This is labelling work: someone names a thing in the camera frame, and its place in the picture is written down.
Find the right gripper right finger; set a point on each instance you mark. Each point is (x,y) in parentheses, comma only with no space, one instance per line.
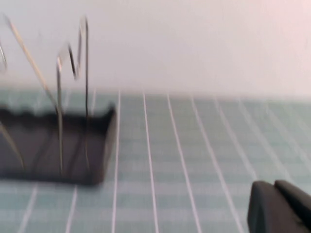
(296,196)

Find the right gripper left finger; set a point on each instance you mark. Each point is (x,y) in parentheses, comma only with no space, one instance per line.
(264,213)

